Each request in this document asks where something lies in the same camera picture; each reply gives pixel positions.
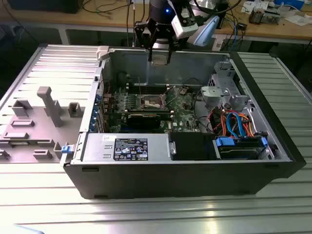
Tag black camera cable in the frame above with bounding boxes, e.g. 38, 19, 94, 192
192, 0, 243, 19

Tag black PC case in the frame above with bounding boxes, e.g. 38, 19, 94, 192
59, 46, 307, 200

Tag silver CPU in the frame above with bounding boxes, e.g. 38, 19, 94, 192
151, 55, 169, 66

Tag black wire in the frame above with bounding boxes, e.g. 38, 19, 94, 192
183, 77, 203, 87
192, 91, 213, 134

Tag blue box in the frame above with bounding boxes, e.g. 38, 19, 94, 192
274, 0, 305, 7

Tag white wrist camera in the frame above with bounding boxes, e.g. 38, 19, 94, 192
170, 4, 199, 39

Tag CPU socket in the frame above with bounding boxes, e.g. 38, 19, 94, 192
140, 94, 168, 109

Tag CPU cooler heat sink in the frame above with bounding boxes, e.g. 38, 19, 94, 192
248, 6, 266, 25

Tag blue network cable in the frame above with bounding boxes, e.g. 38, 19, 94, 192
232, 19, 241, 50

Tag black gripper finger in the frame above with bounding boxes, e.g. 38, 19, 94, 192
166, 24, 183, 64
134, 20, 156, 62

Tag white printed paper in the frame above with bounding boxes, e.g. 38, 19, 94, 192
241, 0, 257, 13

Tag black graphics card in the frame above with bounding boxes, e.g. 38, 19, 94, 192
126, 113, 161, 130

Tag RAM stick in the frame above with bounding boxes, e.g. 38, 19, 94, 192
128, 107, 171, 115

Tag metal socket cover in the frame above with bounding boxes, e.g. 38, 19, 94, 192
165, 85, 181, 108

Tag black tower box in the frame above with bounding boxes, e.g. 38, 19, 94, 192
216, 10, 229, 30

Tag green motherboard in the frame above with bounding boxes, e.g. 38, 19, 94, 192
102, 84, 203, 134

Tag beige case latch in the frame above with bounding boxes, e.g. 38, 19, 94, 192
96, 45, 110, 61

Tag thin black cable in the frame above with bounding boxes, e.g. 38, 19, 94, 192
82, 0, 120, 20

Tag hard disk blue carrier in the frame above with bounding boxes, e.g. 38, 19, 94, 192
214, 136, 269, 161

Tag silver power supply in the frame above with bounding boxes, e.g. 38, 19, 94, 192
81, 133, 171, 163

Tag silver metal drive cage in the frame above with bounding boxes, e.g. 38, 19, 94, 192
207, 60, 253, 113

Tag grey parts rack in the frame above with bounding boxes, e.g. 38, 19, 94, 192
0, 86, 86, 164

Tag black plastic shroud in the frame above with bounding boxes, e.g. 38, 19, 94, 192
169, 133, 216, 161

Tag grey hanging cable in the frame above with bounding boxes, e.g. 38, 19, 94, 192
125, 0, 130, 47
132, 0, 137, 47

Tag orange wire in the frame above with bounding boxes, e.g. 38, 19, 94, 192
219, 111, 256, 137

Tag white paper sheets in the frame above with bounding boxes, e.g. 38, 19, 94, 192
284, 9, 312, 27

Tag blue wire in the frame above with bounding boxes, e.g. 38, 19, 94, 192
226, 111, 246, 139

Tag wooden desk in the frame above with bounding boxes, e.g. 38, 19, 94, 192
0, 0, 312, 46

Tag grey electronic device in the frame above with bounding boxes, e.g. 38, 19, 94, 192
263, 10, 281, 25

